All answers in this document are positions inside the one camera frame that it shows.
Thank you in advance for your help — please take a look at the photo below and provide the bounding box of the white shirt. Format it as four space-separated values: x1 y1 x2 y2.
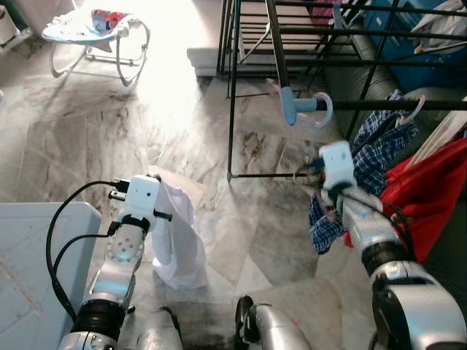
148 175 210 291

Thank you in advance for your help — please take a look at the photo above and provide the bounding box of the blue plaid shirt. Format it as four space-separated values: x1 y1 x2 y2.
308 90 422 256

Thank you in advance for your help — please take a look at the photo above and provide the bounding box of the black metal drying rack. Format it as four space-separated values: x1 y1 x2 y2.
217 0 467 183

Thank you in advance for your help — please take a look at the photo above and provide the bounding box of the red garment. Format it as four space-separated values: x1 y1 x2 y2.
344 137 467 265

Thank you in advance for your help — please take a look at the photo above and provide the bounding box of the silver robot left leg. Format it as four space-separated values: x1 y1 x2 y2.
135 306 183 350

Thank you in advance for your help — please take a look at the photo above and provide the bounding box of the silver robot leg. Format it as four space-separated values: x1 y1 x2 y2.
233 294 307 350
135 306 183 350

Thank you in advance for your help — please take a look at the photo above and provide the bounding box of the white flat sheet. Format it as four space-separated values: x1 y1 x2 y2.
407 109 467 170

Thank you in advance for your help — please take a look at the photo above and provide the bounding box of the brown slatted wooden unit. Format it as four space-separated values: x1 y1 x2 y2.
235 0 344 65

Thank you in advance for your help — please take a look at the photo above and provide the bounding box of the blue-grey folding table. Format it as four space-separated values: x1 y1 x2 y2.
0 202 103 350

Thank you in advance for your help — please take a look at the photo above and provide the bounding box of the blue fabric bag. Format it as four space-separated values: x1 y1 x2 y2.
363 0 467 94

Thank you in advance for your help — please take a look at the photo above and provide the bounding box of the silver robot right leg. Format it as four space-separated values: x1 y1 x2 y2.
233 294 307 350

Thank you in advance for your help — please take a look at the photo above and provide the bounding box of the baby bouncer seat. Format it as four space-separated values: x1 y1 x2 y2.
42 9 152 88

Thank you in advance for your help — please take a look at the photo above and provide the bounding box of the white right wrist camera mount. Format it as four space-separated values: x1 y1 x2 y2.
319 141 358 192

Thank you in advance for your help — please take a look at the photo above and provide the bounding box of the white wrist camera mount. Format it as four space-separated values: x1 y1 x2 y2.
120 175 161 234
319 141 358 192

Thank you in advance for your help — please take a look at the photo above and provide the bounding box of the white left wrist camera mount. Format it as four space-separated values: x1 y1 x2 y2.
120 175 161 234

